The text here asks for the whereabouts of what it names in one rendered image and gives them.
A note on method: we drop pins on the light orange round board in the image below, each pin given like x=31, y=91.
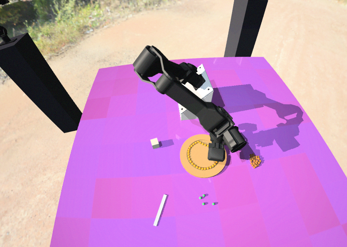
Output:
x=198, y=155

